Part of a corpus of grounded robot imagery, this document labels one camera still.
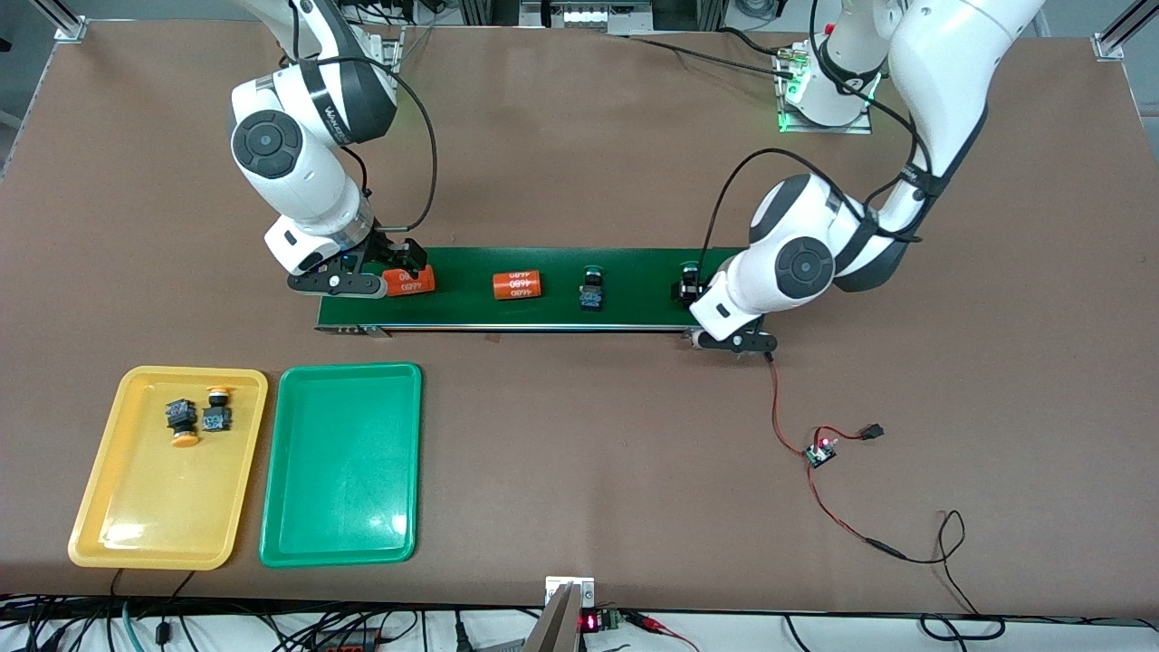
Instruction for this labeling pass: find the green belt conveyor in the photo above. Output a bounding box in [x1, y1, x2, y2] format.
[314, 244, 769, 350]

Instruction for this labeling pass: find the green plastic tray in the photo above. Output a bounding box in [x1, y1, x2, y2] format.
[259, 361, 425, 570]

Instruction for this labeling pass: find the red clip lead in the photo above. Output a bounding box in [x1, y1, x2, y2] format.
[623, 612, 703, 652]

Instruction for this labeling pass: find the red black power cable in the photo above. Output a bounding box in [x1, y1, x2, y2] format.
[808, 457, 983, 618]

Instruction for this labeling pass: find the black base supply cable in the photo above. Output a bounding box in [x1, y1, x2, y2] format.
[605, 25, 798, 78]

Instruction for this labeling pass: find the yellow plastic tray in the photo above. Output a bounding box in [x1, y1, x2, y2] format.
[68, 365, 270, 571]

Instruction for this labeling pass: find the red power strip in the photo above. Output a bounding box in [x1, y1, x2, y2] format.
[308, 632, 386, 652]

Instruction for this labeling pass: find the orange cylinder printed 4680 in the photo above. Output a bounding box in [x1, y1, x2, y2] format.
[493, 269, 544, 302]

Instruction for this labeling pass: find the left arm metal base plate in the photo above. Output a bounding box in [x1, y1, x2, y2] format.
[774, 45, 876, 135]

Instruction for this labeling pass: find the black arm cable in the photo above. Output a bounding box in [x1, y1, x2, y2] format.
[288, 0, 439, 232]
[700, 0, 934, 268]

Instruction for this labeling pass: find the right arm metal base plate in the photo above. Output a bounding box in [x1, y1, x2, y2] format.
[358, 25, 405, 73]

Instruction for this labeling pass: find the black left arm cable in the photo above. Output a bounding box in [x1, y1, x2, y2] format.
[700, 0, 934, 268]

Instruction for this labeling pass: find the orange cylinder printed 4650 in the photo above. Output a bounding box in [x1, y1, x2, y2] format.
[380, 265, 437, 298]

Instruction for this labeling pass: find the red black motor cable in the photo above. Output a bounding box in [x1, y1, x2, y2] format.
[763, 349, 816, 456]

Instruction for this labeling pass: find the yellow pushbutton green-marked block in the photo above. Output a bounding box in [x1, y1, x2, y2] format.
[201, 386, 235, 434]

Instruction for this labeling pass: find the grey metal camera bracket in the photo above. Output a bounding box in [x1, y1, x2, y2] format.
[521, 576, 597, 652]

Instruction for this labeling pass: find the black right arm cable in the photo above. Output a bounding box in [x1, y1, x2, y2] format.
[288, 0, 439, 232]

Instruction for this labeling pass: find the aluminium frame rack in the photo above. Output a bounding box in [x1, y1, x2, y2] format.
[457, 0, 725, 35]

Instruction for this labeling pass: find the aluminium corner post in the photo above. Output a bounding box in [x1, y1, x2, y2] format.
[1093, 0, 1159, 62]
[36, 0, 89, 43]

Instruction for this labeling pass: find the black plug with red lead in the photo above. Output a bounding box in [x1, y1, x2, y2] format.
[818, 421, 886, 445]

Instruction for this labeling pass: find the yellow pushbutton red-marked block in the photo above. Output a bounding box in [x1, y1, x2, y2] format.
[164, 398, 201, 449]

